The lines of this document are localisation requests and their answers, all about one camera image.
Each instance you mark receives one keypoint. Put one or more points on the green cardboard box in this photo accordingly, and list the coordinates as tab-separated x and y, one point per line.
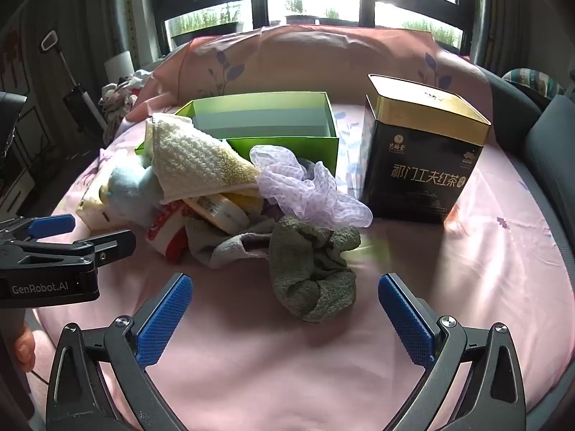
287	152

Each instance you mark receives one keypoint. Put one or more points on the teal patterned cushion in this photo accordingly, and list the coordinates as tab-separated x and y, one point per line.
532	81

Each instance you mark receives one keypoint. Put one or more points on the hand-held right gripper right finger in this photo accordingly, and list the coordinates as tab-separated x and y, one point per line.
406	318

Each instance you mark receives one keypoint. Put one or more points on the pink floral bedsheet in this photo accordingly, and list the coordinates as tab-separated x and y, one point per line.
287	368

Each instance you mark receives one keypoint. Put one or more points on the black potted plant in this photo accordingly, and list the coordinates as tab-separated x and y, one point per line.
301	18

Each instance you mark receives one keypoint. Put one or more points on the person's left hand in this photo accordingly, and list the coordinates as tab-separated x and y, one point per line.
24	345

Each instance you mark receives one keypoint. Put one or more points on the green grey fluffy towel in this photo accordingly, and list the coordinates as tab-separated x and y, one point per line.
310	274

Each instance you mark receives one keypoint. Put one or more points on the pink leaf print pillow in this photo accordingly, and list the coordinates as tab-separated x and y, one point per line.
202	76
359	58

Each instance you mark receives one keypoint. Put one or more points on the black grass planter trough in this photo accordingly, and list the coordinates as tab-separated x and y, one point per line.
206	27
431	33
337	20

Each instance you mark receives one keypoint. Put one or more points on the white cylinder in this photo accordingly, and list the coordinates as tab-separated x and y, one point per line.
119	66

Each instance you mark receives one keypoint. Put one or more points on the grey curtain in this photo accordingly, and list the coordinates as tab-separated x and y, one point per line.
503	18
103	18

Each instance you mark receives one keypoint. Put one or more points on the black gold tea tin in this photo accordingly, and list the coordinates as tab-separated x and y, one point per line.
417	175

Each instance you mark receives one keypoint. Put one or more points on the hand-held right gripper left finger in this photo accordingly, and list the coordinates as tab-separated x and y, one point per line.
164	318

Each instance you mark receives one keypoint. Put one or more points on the grey upholstered bed frame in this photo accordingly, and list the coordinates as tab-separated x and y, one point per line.
552	143

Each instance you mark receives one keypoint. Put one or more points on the light blue plush toy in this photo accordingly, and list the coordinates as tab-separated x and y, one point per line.
130	188

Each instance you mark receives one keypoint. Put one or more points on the grey purple microfiber cloth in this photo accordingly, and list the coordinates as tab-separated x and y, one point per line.
224	247

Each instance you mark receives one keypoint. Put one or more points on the pile of clothes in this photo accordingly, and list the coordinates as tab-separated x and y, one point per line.
123	94

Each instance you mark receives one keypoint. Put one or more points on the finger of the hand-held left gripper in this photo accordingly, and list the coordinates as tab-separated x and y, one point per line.
112	247
51	225

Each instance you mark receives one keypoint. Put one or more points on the cream knitted towel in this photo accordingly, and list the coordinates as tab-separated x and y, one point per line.
197	161

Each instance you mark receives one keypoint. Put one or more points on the purple mesh bath pouf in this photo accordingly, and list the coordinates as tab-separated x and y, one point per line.
310	197

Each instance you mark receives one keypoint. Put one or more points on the red white tissue packet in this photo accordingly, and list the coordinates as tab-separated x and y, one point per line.
164	233

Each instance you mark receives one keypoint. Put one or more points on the red paper wall decoration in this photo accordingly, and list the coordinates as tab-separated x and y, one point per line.
10	49

